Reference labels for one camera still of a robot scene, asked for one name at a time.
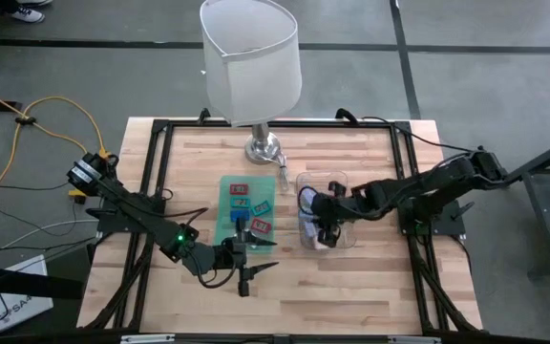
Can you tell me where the green translucent plastic bin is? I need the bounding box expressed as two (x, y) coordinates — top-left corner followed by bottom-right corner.
(213, 175), (277, 255)

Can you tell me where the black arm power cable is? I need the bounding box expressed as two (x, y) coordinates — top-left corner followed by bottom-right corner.
(360, 116), (475, 154)

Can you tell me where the black beam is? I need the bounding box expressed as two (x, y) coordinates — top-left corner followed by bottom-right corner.
(0, 263), (85, 301)

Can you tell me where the black floor cable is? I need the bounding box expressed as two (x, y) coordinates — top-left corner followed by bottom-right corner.
(0, 181), (69, 191)

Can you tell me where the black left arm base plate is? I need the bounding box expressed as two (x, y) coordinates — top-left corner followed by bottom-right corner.
(86, 207), (161, 235)

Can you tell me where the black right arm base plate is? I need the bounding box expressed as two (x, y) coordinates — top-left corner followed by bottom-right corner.
(401, 198), (476, 236)

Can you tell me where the yellow extension cable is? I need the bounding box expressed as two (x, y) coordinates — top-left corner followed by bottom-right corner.
(0, 80), (112, 221)

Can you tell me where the bundled clear lamp cord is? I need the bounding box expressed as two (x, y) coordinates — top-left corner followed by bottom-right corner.
(274, 151), (291, 195)

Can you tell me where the dark metal side table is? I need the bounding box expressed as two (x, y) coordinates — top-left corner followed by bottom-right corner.
(496, 131), (550, 276)

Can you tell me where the clear plastic bin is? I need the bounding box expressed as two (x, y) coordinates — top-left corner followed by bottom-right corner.
(295, 170), (357, 251)

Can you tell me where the silver metal bracket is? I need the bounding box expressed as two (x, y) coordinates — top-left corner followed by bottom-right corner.
(388, 335), (442, 344)
(120, 334), (176, 344)

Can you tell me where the table lamp white shade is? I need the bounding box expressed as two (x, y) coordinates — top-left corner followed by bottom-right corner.
(199, 0), (304, 166)

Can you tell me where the white printed sign board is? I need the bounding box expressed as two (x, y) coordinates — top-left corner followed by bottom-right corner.
(0, 254), (54, 335)

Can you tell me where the white floor cable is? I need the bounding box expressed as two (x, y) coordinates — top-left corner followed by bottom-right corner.
(0, 218), (99, 264)

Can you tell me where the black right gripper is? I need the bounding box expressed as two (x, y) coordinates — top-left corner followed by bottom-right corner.
(310, 180), (353, 248)

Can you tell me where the black aluminium table frame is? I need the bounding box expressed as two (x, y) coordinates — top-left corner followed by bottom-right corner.
(83, 108), (484, 335)

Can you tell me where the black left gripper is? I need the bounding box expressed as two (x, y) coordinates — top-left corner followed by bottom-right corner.
(211, 217), (281, 298)

